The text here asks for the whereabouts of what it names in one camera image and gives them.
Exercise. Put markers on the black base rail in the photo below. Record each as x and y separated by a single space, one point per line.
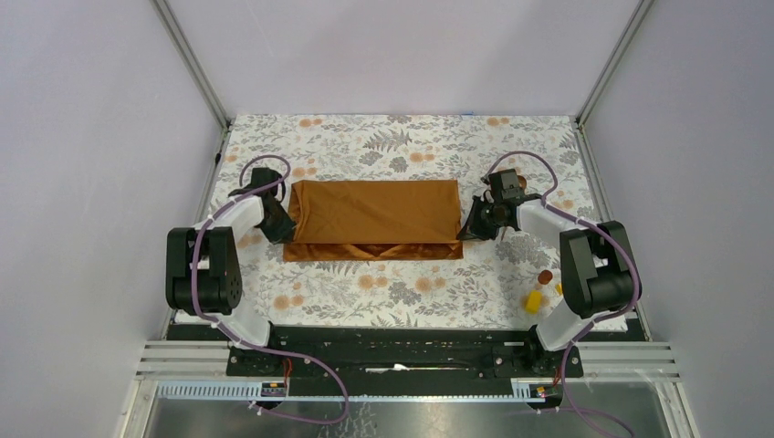
411 362

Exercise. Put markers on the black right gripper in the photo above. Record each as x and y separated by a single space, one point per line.
472 229

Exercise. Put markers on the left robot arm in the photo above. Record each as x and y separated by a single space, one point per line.
202 273

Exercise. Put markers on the orange cloth napkin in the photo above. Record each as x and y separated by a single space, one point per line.
374 221

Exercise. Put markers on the brown round disc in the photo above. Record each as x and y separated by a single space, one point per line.
545 277

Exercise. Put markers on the floral tablecloth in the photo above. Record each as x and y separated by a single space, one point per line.
483 290

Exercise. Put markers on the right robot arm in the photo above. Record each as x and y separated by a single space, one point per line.
598 275

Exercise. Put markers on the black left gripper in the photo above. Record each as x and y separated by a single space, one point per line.
282 231

